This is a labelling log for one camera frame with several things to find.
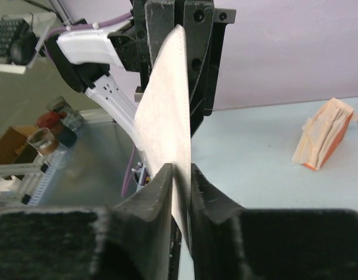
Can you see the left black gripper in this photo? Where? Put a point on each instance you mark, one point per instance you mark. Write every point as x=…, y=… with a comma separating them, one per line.
x=138, y=46

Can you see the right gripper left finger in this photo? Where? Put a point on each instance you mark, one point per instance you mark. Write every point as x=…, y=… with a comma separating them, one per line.
x=128, y=241

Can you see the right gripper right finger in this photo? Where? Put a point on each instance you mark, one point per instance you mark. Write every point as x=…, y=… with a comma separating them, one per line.
x=233, y=242

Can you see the white paper coffee filter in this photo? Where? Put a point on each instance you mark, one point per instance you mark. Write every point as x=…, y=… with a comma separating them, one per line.
x=162, y=123

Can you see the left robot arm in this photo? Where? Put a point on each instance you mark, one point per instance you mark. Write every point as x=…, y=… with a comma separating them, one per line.
x=89, y=64

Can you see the jars on side table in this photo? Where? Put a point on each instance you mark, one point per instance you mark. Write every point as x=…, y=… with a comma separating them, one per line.
x=56, y=129

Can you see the black computer mouse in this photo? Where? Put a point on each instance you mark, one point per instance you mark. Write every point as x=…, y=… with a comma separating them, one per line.
x=23, y=49

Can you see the black keyboard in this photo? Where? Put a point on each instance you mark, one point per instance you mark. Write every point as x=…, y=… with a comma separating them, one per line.
x=11, y=30

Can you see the white slotted cable duct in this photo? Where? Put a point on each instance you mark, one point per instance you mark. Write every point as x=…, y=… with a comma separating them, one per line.
x=44, y=181

